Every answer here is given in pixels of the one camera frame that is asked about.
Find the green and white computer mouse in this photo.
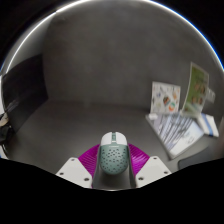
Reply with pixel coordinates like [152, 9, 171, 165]
[99, 131, 130, 176]

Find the white book with blue stripe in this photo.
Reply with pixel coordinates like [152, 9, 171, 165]
[196, 112, 220, 138]

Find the white card with colourful stickers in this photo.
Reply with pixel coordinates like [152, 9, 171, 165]
[149, 81, 182, 114]

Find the green printed poster sheet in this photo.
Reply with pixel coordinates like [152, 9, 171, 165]
[181, 61, 210, 116]

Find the black bag with cables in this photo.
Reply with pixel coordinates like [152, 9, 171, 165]
[0, 111, 14, 149]

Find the dark grey mouse pad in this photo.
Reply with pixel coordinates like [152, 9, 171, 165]
[177, 150, 216, 171]

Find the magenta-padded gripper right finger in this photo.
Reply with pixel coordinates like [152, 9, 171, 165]
[126, 143, 172, 189]

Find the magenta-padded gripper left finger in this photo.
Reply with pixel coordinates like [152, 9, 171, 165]
[55, 143, 103, 190]

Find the black flat panel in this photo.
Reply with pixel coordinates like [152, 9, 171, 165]
[1, 53, 49, 133]

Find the large grey-patterned magazine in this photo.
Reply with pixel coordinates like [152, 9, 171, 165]
[145, 111, 205, 160]

